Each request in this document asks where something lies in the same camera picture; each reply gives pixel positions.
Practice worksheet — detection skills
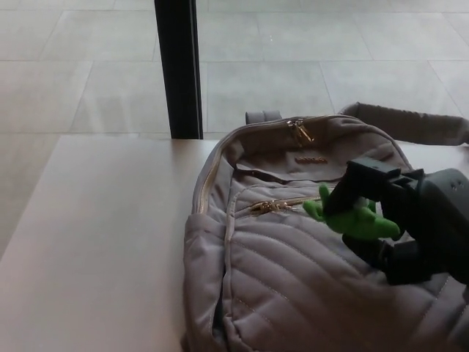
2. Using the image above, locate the black window frame post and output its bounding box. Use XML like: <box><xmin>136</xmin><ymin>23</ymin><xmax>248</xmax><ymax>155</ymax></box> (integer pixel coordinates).
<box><xmin>154</xmin><ymin>0</ymin><xmax>204</xmax><ymax>140</ymax></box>

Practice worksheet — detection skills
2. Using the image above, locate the grey quilted backpack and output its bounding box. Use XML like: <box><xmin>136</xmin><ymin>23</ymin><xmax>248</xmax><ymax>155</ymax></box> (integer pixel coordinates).
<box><xmin>182</xmin><ymin>102</ymin><xmax>469</xmax><ymax>352</ymax></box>

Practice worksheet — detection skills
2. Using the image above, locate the green plush frog keychain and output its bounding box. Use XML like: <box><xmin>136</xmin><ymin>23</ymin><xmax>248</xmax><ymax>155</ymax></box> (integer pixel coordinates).
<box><xmin>302</xmin><ymin>184</ymin><xmax>400</xmax><ymax>241</ymax></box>

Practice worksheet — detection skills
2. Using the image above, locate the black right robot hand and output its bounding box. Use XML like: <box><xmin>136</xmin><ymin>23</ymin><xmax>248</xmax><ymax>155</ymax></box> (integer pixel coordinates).
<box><xmin>323</xmin><ymin>158</ymin><xmax>469</xmax><ymax>286</ymax></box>

